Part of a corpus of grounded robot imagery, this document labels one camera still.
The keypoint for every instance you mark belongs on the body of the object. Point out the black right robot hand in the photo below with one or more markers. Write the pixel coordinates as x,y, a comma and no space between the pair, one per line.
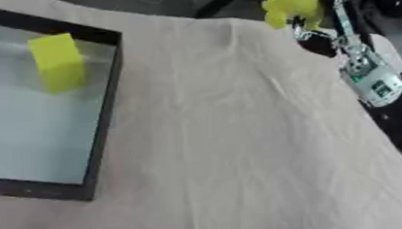
320,42

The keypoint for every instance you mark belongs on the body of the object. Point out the yellow soft toy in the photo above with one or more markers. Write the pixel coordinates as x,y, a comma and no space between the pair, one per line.
291,4

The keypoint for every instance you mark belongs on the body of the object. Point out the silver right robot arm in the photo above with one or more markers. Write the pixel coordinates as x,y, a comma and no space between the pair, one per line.
382,86

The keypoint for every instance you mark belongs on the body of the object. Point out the black box with white inside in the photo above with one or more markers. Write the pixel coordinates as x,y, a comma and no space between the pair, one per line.
40,126

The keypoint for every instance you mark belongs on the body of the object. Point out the yellow rectangular block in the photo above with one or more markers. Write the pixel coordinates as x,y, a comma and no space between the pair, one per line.
59,64

